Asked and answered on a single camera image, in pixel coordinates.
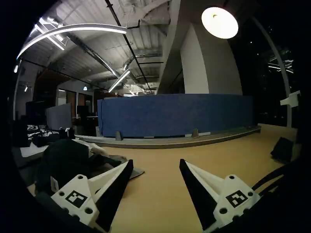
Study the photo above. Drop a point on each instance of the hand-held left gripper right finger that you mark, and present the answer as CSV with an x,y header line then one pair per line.
x,y
230,196

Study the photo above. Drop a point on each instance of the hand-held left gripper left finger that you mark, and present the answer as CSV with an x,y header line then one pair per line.
x,y
80,194

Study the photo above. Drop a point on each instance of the heap of black towels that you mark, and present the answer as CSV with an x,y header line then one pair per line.
x,y
65,160

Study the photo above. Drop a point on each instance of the stack of black towels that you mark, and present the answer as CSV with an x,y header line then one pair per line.
x,y
283,149

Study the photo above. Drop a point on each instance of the grey partition screen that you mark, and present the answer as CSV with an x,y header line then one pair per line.
x,y
59,116

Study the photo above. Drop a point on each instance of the black monitor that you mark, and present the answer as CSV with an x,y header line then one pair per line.
x,y
35,112

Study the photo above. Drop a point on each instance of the blue desk screen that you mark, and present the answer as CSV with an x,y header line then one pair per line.
x,y
175,114

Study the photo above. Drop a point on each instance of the white clamp stand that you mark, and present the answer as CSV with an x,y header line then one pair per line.
x,y
291,99

